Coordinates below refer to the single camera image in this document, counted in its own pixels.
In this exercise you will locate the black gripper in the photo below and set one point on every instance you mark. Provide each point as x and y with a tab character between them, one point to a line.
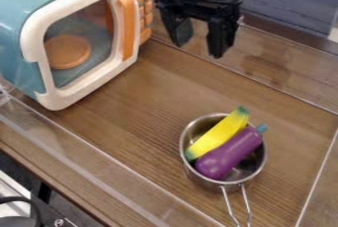
220	13

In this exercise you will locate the yellow toy banana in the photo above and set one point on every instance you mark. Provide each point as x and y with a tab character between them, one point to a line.
219	134

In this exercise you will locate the silver metal pot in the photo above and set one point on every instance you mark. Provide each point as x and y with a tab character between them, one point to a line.
243	173

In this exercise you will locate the blue toy microwave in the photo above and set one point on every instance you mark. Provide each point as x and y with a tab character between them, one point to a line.
64	47

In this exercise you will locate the purple toy eggplant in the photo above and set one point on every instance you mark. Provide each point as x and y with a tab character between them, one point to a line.
217	163

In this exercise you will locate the clear acrylic barrier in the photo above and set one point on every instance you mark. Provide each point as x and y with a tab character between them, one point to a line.
112	192

